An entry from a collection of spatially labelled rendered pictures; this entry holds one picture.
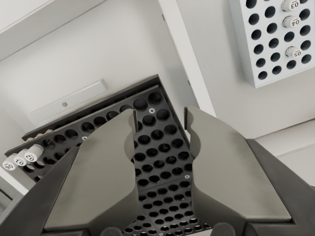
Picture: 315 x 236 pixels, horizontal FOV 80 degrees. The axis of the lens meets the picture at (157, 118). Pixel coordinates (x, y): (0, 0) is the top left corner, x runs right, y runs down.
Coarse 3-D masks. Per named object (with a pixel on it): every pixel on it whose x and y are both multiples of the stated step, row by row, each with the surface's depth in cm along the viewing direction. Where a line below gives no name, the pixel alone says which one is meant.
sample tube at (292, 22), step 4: (288, 16) 23; (292, 16) 22; (296, 16) 22; (284, 20) 23; (288, 20) 22; (292, 20) 22; (296, 20) 22; (284, 24) 23; (288, 24) 22; (292, 24) 22; (296, 24) 22
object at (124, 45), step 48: (144, 0) 18; (48, 48) 21; (96, 48) 21; (144, 48) 21; (192, 48) 15; (0, 96) 23; (48, 96) 23; (96, 96) 23; (192, 96) 24; (0, 144) 22
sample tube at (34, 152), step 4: (48, 132) 21; (48, 140) 21; (36, 144) 19; (32, 148) 19; (36, 148) 19; (40, 148) 20; (28, 152) 18; (32, 152) 18; (36, 152) 18; (40, 152) 19; (24, 156) 18; (28, 156) 18; (32, 156) 18; (36, 156) 18; (28, 160) 19; (32, 160) 19; (36, 160) 19
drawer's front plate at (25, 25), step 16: (0, 0) 11; (16, 0) 11; (32, 0) 11; (48, 0) 11; (64, 0) 12; (80, 0) 14; (96, 0) 16; (0, 16) 11; (16, 16) 11; (32, 16) 12; (48, 16) 13; (64, 16) 16; (0, 32) 12; (16, 32) 13; (32, 32) 16; (48, 32) 20; (0, 48) 15; (16, 48) 19
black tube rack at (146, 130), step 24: (120, 96) 20; (72, 120) 21; (144, 120) 21; (168, 120) 18; (72, 144) 19; (144, 144) 19; (168, 144) 19; (24, 168) 21; (48, 168) 21; (144, 168) 22; (168, 168) 21; (144, 192) 23; (168, 192) 23; (144, 216) 25; (168, 216) 30; (192, 216) 25
